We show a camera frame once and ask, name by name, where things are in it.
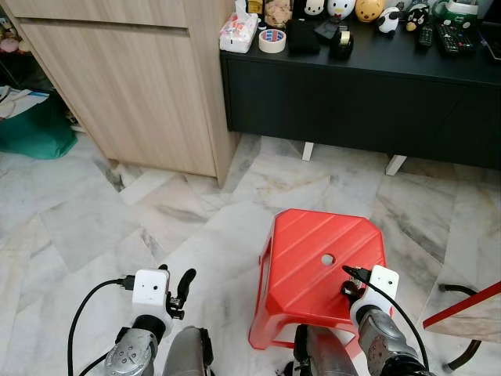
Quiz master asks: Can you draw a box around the white pink tissue pack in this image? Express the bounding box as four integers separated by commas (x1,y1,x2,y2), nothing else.
219,9,259,54

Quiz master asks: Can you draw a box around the white paper stack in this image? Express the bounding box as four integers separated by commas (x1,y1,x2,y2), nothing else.
0,85,50,120

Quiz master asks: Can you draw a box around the black pouch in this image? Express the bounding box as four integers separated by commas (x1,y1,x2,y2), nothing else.
287,19,322,56

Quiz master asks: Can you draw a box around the green bag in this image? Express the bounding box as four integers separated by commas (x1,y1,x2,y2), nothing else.
0,94,78,161

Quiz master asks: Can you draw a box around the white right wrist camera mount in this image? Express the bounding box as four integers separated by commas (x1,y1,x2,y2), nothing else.
349,265,401,327

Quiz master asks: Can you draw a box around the clear snack jar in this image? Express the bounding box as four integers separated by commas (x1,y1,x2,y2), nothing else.
264,0,293,30

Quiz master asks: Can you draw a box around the grey left robot leg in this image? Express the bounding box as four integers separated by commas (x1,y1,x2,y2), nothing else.
163,325,214,376

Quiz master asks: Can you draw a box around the black low sideboard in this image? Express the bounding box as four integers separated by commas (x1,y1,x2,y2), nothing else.
221,16,501,175

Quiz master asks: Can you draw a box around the white tape roll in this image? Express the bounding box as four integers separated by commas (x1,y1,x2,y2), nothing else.
258,29,287,54

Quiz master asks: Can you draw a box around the yellow round figurine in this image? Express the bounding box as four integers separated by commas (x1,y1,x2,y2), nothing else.
355,0,386,23

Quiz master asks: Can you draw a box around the small black remote control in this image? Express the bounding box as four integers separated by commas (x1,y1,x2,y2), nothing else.
415,23,435,50

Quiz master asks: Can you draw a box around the black bear figurine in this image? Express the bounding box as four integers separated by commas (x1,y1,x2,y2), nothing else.
403,2,431,33

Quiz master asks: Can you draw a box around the green white container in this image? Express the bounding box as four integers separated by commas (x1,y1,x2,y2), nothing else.
432,0,480,29

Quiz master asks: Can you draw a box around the black tape dispenser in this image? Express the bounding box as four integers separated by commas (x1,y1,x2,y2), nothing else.
329,25,355,60

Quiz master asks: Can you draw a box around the small black white figurine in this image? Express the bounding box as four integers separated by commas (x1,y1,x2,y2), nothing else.
378,6,402,34

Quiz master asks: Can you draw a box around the light wood cabinet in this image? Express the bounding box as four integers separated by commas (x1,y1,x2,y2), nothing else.
0,0,240,187

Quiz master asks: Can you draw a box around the white round figurine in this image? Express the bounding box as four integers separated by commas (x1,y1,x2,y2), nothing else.
327,0,357,21

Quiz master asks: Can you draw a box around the marble pattern board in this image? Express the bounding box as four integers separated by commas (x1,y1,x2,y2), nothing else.
423,280,501,345

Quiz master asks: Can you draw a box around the red plastic stool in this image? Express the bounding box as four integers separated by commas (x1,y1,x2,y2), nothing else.
248,208,389,352

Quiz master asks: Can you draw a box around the small black case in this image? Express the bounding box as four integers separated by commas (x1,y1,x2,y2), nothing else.
313,19,340,40

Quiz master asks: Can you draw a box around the large black remote control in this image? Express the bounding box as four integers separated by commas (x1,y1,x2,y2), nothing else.
436,23,475,56

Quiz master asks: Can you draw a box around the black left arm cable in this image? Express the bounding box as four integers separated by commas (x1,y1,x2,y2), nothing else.
67,276,135,376

